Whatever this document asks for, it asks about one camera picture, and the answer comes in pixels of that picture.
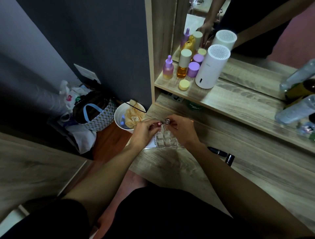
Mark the person's left hand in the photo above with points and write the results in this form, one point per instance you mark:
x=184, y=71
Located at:
x=141, y=135

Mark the person's right hand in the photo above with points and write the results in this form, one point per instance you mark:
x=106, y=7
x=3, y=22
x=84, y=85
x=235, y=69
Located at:
x=183, y=131

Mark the person's left fingers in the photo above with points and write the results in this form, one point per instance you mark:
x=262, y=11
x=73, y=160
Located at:
x=153, y=123

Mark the person's right fingers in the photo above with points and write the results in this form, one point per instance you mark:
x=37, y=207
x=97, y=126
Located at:
x=172, y=122

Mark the silver capped lipstick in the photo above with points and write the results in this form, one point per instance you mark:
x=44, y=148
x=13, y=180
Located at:
x=167, y=121

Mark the red capped lipstick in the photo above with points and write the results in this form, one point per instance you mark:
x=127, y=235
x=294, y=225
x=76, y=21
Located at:
x=159, y=124

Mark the person's right forearm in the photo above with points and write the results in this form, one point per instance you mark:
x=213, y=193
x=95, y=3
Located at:
x=243, y=194

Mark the person's left forearm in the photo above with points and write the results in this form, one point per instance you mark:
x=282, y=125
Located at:
x=105, y=179

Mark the clear acrylic lipstick organizer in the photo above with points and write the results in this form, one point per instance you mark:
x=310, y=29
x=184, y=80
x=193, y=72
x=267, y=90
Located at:
x=167, y=140

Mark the white printed card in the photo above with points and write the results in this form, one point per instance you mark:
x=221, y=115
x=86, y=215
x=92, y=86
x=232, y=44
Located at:
x=150, y=143

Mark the crumpled beige tissue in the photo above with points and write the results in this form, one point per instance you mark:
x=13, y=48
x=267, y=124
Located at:
x=133, y=115

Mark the green round container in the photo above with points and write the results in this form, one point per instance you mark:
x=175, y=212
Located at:
x=194, y=105

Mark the white waste bin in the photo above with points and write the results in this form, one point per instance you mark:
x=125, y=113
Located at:
x=123, y=120

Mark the small yellow cosmetic jar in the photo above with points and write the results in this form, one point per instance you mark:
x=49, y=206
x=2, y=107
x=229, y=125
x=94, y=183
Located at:
x=184, y=85

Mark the black lipstick tube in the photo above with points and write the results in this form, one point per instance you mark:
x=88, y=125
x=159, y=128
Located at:
x=217, y=151

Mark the purple dropper bottle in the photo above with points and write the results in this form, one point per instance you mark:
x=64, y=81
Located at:
x=168, y=68

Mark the purple cosmetic jar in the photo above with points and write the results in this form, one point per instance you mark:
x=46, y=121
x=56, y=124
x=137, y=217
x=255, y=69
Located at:
x=193, y=69

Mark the checkered tote bag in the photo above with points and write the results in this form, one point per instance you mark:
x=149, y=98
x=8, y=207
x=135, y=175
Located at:
x=96, y=113

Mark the amber bottle with cream cap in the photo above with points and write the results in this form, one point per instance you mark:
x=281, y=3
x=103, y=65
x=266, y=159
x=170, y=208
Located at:
x=183, y=64

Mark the wooden vanity shelf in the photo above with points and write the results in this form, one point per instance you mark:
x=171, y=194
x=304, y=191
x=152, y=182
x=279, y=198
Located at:
x=233, y=103

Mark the white cylindrical humidifier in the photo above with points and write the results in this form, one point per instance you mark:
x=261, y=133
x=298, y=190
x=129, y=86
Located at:
x=211, y=67

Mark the black lipstick cap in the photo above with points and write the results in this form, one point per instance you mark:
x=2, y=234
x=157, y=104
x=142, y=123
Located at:
x=229, y=159

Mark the crumpled white paper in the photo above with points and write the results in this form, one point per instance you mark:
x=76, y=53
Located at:
x=82, y=137

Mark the person's leg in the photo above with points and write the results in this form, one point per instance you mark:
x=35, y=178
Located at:
x=125, y=192

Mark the white plastic bag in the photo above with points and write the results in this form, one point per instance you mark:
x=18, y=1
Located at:
x=71, y=93

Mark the person's black shorts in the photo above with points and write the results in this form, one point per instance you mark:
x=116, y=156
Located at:
x=157, y=216

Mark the wooden side furniture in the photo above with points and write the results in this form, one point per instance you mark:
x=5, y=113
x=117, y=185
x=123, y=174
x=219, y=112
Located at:
x=29, y=170

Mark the dark olive glass bottle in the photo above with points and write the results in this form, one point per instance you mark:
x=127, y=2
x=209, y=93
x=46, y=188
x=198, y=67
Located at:
x=300, y=91

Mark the white wall socket plate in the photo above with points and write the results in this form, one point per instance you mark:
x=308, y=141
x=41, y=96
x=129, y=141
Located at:
x=87, y=73

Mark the wall mirror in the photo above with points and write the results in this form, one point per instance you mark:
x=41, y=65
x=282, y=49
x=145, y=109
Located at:
x=246, y=29

